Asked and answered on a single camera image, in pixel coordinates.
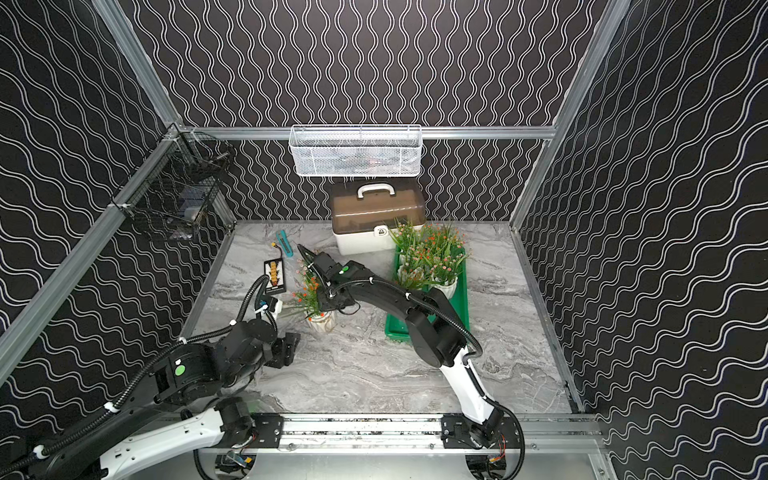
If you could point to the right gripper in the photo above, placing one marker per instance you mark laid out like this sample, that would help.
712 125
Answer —
324 306

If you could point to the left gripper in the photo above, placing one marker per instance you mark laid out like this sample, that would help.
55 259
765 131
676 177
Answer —
285 348

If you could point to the red flower pot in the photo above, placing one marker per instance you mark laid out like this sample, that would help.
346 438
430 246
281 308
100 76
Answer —
306 297

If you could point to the green plant pot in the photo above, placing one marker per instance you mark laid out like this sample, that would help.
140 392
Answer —
410 274

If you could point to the pink flower pot front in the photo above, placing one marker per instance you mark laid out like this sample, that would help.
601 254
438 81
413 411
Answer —
406 235

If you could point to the green grass pot back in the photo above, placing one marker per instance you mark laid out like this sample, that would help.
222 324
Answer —
445 272

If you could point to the orange flower pot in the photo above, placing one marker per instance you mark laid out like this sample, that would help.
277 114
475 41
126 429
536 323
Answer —
443 245

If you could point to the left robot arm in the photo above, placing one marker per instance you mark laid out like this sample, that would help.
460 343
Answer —
182 399

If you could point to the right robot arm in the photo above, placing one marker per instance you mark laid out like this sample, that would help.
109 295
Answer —
436 334

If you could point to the brown lidded storage box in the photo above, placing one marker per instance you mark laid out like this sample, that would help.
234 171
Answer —
366 213

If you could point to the black picture card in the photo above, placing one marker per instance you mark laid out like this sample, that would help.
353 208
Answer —
274 270

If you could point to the green plastic tray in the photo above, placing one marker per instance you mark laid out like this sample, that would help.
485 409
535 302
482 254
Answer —
396 329

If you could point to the teal handled tool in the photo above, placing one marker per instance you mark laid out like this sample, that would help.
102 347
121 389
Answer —
283 244

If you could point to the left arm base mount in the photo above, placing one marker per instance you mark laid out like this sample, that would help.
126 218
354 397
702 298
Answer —
261 431

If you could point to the white mesh wall basket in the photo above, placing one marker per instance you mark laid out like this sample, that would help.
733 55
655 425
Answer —
356 150

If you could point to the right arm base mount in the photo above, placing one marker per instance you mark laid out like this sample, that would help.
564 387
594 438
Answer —
458 432

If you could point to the black wire wall basket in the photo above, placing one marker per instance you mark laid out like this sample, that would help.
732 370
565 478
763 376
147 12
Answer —
177 198

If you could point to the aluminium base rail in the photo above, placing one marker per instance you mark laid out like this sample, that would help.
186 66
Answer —
413 434

